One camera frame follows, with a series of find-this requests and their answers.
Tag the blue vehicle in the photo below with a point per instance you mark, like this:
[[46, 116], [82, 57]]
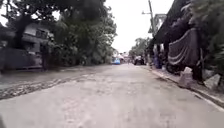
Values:
[[116, 61]]

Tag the dark vehicle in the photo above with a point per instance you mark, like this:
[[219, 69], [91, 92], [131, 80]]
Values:
[[139, 60]]

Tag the distant trees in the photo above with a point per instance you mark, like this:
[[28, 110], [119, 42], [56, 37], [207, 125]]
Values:
[[140, 45]]

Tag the grey concrete road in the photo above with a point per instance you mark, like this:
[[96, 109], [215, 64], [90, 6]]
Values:
[[116, 100]]

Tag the group of dark trees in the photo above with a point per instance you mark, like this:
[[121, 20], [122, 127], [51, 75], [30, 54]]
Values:
[[83, 33]]

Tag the utility pole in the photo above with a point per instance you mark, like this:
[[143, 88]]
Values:
[[151, 16]]

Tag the pale tall building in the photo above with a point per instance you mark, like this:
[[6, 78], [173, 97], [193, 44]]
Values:
[[159, 20]]

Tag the grey hanging tarp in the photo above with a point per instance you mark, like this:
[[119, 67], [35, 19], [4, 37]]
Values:
[[183, 50]]

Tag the building with dark roof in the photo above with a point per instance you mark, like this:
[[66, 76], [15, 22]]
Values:
[[173, 20]]

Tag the pale sack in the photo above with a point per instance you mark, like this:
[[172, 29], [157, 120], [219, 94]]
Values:
[[186, 78]]

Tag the pale two-storey house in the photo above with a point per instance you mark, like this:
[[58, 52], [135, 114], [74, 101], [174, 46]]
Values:
[[33, 37]]

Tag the concrete kerb strip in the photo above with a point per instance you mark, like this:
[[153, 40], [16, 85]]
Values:
[[200, 90]]

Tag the pale stone slab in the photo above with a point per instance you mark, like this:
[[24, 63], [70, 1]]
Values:
[[212, 81]]

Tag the leafy tree by building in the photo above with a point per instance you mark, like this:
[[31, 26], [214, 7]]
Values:
[[210, 23]]

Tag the dark boundary wall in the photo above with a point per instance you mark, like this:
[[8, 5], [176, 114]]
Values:
[[16, 58]]

